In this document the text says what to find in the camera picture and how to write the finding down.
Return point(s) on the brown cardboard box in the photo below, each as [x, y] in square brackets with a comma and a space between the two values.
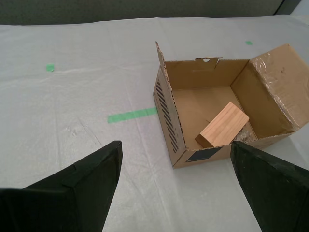
[205, 108]

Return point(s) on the light green tape marker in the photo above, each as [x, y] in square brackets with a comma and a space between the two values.
[50, 67]
[248, 43]

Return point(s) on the light wooden block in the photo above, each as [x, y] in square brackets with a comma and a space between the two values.
[222, 125]

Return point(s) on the black partition trim strip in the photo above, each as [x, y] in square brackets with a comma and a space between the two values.
[280, 7]

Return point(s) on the long light green tape strip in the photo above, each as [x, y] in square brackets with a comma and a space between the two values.
[132, 115]

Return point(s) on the white plastic table cover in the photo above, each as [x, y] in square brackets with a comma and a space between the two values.
[72, 84]

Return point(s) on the speckled beige rock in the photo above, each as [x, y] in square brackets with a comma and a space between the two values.
[245, 135]

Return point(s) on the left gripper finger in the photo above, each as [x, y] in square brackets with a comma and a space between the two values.
[60, 205]
[277, 193]

